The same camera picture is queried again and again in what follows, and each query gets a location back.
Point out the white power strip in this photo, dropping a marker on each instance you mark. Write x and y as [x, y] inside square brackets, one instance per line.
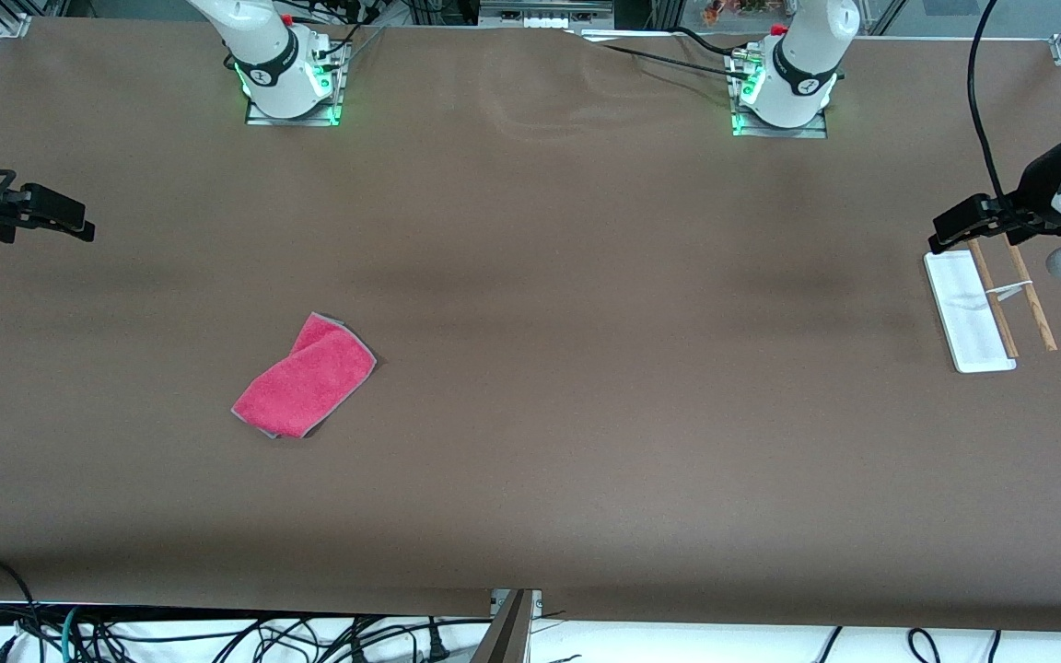
[544, 13]

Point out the white rack crossbar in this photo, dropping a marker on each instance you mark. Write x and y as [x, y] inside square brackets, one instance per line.
[1009, 291]

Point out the pink microfibre towel grey edge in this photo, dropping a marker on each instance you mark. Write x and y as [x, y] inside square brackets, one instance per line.
[309, 378]

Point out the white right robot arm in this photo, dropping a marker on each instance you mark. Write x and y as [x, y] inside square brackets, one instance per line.
[268, 55]

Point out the white rack base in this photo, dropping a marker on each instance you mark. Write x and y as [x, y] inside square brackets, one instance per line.
[963, 313]

